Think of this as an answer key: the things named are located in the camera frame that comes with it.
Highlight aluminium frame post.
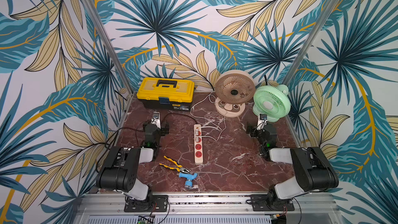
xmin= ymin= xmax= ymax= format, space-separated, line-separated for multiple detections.
xmin=82 ymin=0 xmax=134 ymax=96
xmin=283 ymin=0 xmax=339 ymax=85

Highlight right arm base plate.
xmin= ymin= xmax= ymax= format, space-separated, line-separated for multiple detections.
xmin=247 ymin=194 xmax=295 ymax=213

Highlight yellow black toolbox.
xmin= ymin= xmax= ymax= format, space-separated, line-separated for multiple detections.
xmin=136 ymin=77 xmax=195 ymax=111

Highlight yellow black pliers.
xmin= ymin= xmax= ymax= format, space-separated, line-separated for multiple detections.
xmin=159 ymin=156 xmax=191 ymax=174

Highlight beige round desk fan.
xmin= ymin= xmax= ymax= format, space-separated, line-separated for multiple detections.
xmin=215 ymin=70 xmax=256 ymax=118

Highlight aluminium front rail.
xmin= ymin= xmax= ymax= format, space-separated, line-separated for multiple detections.
xmin=73 ymin=192 xmax=344 ymax=224

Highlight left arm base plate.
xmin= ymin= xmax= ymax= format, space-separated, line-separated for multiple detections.
xmin=124 ymin=195 xmax=169 ymax=213

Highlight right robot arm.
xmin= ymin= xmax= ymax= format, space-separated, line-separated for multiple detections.
xmin=246 ymin=114 xmax=339 ymax=212

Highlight black power strip cable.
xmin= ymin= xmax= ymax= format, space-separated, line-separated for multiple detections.
xmin=96 ymin=112 xmax=199 ymax=175

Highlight left aluminium frame post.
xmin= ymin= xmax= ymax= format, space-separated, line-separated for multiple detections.
xmin=82 ymin=0 xmax=134 ymax=96

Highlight right aluminium frame post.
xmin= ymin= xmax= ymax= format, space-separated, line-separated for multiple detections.
xmin=283 ymin=0 xmax=339 ymax=85

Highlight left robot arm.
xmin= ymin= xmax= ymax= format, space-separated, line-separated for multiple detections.
xmin=95 ymin=112 xmax=169 ymax=202

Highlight beige power strip red sockets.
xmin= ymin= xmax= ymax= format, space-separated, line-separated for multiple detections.
xmin=193 ymin=124 xmax=204 ymax=165

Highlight green desk fan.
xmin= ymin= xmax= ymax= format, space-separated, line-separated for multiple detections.
xmin=252 ymin=85 xmax=291 ymax=123

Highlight blue plastic faucet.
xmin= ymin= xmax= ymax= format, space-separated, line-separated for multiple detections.
xmin=178 ymin=172 xmax=198 ymax=189

